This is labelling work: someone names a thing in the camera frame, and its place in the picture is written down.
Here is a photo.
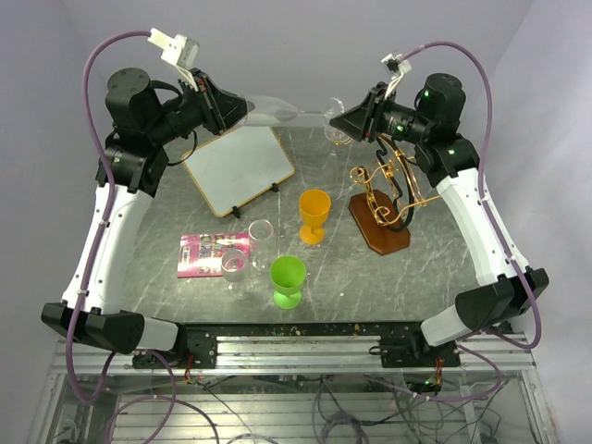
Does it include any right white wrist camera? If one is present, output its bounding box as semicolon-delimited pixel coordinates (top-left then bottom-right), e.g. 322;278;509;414
381;53;412;99

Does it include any clear middle wine glass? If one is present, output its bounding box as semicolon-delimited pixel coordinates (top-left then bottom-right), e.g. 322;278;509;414
248;219;276;271

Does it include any aluminium mounting rail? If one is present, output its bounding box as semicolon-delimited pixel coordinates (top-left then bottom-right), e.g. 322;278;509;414
50;321;537;374

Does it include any gold wine glass rack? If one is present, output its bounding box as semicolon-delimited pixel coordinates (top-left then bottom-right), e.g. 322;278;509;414
349;134;439;256

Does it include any purple cable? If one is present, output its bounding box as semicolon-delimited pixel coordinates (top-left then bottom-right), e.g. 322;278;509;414
64;30;218;444
364;41;542;402

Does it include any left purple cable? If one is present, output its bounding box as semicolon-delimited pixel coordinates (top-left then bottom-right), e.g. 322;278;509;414
64;30;218;444

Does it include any green plastic goblet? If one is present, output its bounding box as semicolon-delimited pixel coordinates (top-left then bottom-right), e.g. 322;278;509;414
270;255;307;310

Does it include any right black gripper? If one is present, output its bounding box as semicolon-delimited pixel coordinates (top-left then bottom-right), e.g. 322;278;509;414
330;82;432;145

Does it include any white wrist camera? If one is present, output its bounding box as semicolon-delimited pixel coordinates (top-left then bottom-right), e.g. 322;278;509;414
148;28;199;89
381;53;412;99

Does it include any clear small wine glass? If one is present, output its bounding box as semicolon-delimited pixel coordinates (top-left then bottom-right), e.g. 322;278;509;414
239;95;345;127

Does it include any pink booklet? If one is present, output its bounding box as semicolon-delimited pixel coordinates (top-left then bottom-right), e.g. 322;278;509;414
177;232;250;278

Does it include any clear tall wine glass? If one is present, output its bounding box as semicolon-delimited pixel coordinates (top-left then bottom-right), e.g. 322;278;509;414
324;126;352;148

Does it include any clear front wine glass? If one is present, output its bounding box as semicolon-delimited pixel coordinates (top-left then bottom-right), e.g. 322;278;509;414
221;249;253;300

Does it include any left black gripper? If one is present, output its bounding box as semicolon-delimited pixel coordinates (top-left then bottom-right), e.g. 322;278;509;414
149;68;257;146

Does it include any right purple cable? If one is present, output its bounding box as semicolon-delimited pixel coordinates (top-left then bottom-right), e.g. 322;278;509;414
364;41;542;402

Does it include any orange plastic goblet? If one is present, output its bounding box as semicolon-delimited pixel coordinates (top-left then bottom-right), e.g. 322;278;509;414
299;189;331;245

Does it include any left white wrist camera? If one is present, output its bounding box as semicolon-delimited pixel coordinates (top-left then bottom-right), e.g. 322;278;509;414
148;28;199;89

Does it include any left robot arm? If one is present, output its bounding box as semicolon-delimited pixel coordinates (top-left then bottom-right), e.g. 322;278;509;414
41;68;254;367

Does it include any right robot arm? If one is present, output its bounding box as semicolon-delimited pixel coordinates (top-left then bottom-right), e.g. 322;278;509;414
328;73;549;366

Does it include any yellow framed whiteboard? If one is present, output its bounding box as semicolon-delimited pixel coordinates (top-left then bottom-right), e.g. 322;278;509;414
184;127;295;217

